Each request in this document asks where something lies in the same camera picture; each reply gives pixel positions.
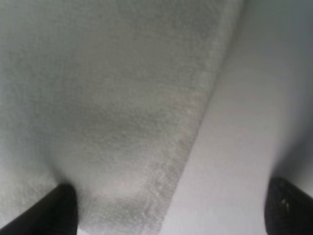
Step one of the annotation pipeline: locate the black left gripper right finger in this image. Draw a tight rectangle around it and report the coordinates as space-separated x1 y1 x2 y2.
264 178 313 235

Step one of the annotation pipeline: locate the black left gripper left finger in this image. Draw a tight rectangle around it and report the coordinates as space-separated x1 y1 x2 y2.
0 184 79 235

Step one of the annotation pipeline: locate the white towel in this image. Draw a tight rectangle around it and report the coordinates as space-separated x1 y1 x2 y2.
0 0 244 235

